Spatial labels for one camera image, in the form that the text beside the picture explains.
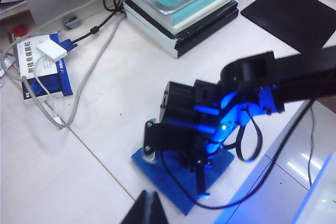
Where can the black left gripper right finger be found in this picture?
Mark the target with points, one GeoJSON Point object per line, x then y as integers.
{"type": "Point", "coordinates": [157, 213]}

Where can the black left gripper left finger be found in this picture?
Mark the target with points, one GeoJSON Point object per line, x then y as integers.
{"type": "Point", "coordinates": [139, 213]}

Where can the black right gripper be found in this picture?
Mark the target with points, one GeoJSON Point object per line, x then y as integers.
{"type": "Point", "coordinates": [181, 103]}

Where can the blue microfiber rag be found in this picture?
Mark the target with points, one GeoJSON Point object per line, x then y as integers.
{"type": "Point", "coordinates": [173, 192]}

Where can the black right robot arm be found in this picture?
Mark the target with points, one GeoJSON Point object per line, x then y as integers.
{"type": "Point", "coordinates": [302, 77]}

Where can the white robot cart edge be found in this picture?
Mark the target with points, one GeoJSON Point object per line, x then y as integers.
{"type": "Point", "coordinates": [323, 200]}

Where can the thick black cover book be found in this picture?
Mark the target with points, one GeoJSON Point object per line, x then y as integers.
{"type": "Point", "coordinates": [210, 33]}

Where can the thin black cover book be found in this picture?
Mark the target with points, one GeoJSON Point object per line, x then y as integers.
{"type": "Point", "coordinates": [210, 21]}

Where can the cream white book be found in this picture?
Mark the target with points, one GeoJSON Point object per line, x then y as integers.
{"type": "Point", "coordinates": [203, 14]}

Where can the blue white medicine box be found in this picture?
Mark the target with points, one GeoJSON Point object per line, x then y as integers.
{"type": "Point", "coordinates": [47, 82]}

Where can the black mouse pad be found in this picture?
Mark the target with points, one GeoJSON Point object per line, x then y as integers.
{"type": "Point", "coordinates": [288, 16]}

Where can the silver partition foot clamp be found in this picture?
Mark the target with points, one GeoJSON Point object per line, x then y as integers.
{"type": "Point", "coordinates": [71, 22]}

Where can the red bottle cap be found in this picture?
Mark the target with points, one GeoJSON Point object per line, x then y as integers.
{"type": "Point", "coordinates": [20, 30]}

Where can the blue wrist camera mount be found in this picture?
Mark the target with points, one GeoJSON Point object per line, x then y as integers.
{"type": "Point", "coordinates": [236, 113]}

